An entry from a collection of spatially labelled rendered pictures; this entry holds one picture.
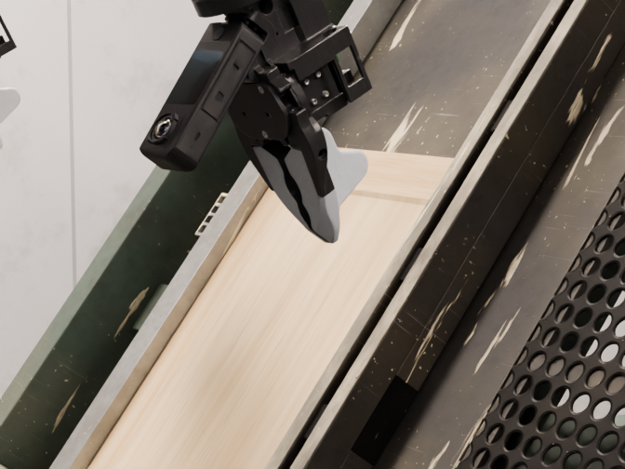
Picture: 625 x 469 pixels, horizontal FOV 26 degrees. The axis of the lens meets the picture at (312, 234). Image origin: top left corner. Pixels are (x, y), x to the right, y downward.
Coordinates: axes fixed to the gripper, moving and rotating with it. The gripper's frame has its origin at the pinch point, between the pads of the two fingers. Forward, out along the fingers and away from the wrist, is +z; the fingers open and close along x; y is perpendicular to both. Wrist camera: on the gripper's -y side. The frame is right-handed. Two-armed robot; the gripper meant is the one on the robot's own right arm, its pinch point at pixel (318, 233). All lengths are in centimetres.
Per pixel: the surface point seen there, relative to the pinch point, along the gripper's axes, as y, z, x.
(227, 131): 46, 20, 89
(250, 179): 34, 20, 67
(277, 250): 26, 25, 55
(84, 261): 118, 126, 357
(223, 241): 26, 25, 66
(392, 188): 34, 19, 38
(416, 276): 18.8, 18.7, 17.6
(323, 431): 2.9, 26.2, 18.7
